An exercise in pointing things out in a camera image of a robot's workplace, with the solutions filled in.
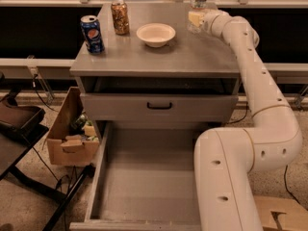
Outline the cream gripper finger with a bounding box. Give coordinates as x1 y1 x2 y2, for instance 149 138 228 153
189 11 205 27

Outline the gold patterned can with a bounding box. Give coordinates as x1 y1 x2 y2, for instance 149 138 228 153
111 0 130 35

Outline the grey drawer cabinet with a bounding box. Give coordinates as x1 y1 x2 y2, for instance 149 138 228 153
70 2 239 134

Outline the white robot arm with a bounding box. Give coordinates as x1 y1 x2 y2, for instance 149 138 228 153
189 9 302 231

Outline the black desk with stand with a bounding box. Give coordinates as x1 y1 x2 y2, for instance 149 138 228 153
0 89 94 231

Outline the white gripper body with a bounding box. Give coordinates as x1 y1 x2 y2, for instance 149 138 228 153
203 10 232 38

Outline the clear plastic water bottle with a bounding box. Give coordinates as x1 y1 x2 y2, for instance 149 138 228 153
188 0 207 34

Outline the open grey bottom drawer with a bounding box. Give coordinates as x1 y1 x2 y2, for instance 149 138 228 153
69 121 213 231

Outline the cardboard piece on floor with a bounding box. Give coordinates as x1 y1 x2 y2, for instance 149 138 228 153
254 195 308 231

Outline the black cable on left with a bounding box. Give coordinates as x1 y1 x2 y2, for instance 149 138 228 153
31 73 60 113

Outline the closed grey drawer black handle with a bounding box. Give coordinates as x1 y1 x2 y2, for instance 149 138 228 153
81 93 238 123

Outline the cardboard box with items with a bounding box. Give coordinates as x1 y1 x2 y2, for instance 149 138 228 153
46 87 99 167

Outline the white paper bowl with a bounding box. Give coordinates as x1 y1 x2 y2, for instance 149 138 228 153
137 23 176 48

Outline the blue pepsi can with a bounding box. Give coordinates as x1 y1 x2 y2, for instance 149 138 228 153
80 15 105 54

